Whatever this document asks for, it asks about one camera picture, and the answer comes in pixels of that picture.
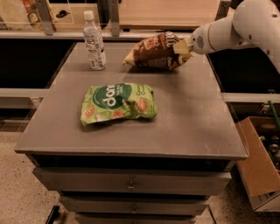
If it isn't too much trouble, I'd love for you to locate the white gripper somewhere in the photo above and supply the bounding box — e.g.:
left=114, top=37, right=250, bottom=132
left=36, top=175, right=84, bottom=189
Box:
left=173, top=24, right=216, bottom=55

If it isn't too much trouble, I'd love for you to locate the green chip bag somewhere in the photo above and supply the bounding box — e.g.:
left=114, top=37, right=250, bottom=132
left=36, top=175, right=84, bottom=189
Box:
left=80, top=83, right=158, bottom=126

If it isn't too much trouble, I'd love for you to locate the colourful package on shelf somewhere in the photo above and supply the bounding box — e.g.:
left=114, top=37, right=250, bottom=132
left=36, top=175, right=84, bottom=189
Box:
left=0, top=0, right=56, bottom=32

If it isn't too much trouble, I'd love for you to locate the bottom drawer front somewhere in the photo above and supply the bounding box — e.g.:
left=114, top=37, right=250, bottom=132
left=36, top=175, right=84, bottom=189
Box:
left=75, top=213, right=195, bottom=224

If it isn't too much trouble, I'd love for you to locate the wooden shelf with metal brackets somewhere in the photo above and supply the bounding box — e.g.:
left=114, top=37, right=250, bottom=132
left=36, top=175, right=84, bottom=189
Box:
left=0, top=0, right=238, bottom=40

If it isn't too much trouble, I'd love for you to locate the cardboard box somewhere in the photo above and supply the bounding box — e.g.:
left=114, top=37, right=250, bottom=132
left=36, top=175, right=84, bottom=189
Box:
left=236, top=116, right=280, bottom=212

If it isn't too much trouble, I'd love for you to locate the brown chip bag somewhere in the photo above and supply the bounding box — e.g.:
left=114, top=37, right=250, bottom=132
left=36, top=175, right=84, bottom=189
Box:
left=123, top=31, right=192, bottom=70

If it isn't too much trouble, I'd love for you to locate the top drawer front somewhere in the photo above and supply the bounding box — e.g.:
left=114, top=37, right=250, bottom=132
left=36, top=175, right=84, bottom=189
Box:
left=33, top=167, right=231, bottom=196

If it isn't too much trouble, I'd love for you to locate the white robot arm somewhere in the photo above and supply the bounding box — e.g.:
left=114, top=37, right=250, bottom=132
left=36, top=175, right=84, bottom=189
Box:
left=173, top=0, right=280, bottom=72

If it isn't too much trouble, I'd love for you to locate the grey drawer cabinet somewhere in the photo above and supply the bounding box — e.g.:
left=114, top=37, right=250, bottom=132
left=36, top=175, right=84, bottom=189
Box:
left=14, top=42, right=249, bottom=224

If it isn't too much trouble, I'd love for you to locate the clear plastic water bottle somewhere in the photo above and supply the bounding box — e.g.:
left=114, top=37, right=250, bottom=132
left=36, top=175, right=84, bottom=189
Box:
left=83, top=10, right=106, bottom=70

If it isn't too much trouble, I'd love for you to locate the drawer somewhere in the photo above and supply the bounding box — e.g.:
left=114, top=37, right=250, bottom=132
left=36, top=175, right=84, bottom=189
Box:
left=33, top=167, right=231, bottom=196
left=75, top=213, right=195, bottom=224
left=59, top=196, right=207, bottom=216

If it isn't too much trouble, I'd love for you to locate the green pole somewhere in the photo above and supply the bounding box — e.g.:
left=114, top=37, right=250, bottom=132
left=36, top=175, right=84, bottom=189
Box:
left=268, top=100, right=280, bottom=129

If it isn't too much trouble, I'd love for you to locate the middle drawer front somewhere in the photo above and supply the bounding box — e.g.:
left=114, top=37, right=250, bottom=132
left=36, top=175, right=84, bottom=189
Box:
left=59, top=196, right=207, bottom=216

